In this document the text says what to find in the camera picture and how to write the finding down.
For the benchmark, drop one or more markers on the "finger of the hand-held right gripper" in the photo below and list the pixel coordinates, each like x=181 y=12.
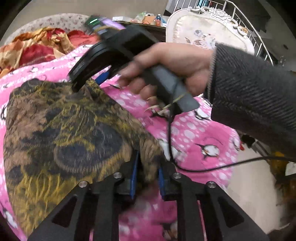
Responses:
x=102 y=78

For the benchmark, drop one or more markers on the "blue label bottle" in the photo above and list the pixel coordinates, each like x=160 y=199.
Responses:
x=158 y=20

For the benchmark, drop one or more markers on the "person's right hand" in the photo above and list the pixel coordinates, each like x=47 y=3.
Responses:
x=180 y=60

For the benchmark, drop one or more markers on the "brown patterned cloth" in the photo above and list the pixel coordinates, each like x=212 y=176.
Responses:
x=69 y=139

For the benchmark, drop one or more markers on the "pink printed blanket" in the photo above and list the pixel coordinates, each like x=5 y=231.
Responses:
x=196 y=129

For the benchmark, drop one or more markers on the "floral bed sheet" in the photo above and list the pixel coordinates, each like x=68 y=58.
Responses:
x=57 y=22

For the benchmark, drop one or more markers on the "white ornate chair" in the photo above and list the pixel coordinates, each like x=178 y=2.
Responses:
x=203 y=30

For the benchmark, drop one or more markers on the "red and gold quilt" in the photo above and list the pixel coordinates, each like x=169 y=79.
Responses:
x=34 y=53

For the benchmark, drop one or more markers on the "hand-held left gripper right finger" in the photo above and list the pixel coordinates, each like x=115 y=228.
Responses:
x=161 y=185

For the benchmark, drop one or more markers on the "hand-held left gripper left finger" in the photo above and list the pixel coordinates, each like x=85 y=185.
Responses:
x=133 y=180

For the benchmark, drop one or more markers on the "dark cluttered side table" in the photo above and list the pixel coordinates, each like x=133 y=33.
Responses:
x=152 y=31

